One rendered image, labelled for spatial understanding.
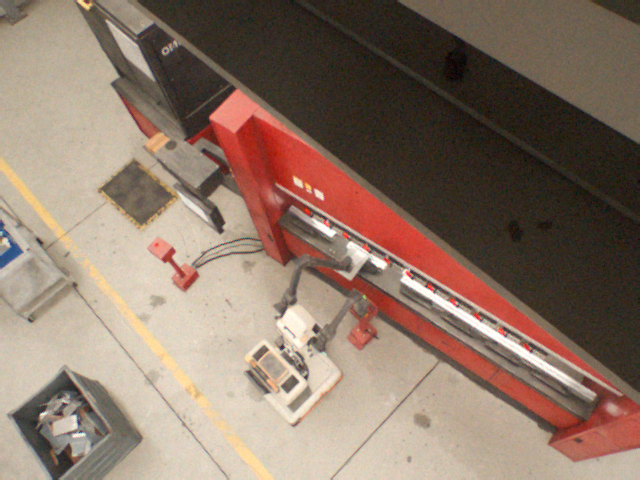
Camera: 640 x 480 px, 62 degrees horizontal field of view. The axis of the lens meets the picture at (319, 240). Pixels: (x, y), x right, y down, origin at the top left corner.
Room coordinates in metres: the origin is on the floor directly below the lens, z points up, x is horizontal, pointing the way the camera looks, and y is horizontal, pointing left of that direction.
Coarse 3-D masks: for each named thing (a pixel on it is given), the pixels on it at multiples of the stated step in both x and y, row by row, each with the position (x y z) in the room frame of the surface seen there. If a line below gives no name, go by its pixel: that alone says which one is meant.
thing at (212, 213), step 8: (176, 184) 2.60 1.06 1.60; (176, 192) 2.59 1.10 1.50; (184, 192) 2.50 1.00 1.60; (192, 192) 2.51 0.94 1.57; (192, 200) 2.41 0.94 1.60; (200, 200) 2.41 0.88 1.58; (208, 200) 2.40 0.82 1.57; (200, 208) 2.32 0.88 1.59; (208, 208) 2.31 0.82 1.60; (216, 208) 2.33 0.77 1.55; (208, 216) 2.26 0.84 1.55; (216, 216) 2.29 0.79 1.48; (208, 224) 2.35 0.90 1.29; (216, 224) 2.25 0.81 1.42; (224, 224) 2.32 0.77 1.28
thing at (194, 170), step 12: (168, 144) 2.73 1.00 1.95; (180, 144) 2.71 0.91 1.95; (156, 156) 2.64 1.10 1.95; (168, 156) 2.61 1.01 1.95; (180, 156) 2.59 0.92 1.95; (192, 156) 2.57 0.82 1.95; (204, 156) 2.55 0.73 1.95; (168, 168) 2.55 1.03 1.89; (180, 168) 2.48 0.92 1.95; (192, 168) 2.46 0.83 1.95; (204, 168) 2.44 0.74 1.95; (216, 168) 2.41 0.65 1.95; (180, 180) 2.46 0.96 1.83; (192, 180) 2.35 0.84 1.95; (204, 180) 2.33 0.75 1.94; (216, 180) 2.38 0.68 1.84; (204, 192) 2.30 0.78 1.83
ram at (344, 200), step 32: (288, 160) 2.38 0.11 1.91; (288, 192) 2.46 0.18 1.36; (352, 192) 1.95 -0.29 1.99; (352, 224) 1.96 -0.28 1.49; (384, 224) 1.75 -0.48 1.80; (416, 256) 1.54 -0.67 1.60; (448, 256) 1.37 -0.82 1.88; (480, 288) 1.17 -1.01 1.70; (512, 320) 0.96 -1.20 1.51; (608, 384) 0.44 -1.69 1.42
